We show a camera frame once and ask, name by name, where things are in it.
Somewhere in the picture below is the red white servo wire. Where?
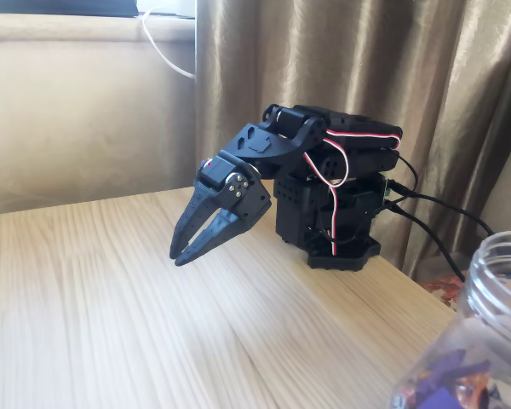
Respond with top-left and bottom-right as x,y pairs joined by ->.
301,140 -> 350,256
323,126 -> 404,151

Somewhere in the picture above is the white cable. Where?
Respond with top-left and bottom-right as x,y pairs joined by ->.
141,7 -> 197,80

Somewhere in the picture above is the red floral patterned rug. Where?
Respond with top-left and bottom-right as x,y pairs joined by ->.
421,274 -> 468,313

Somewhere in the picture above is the thick black power cable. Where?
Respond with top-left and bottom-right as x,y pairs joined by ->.
382,200 -> 467,284
387,178 -> 495,237

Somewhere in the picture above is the clear plastic jar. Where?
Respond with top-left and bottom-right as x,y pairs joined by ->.
385,229 -> 511,409

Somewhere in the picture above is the thin black cable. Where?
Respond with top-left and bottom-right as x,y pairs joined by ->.
397,154 -> 419,200

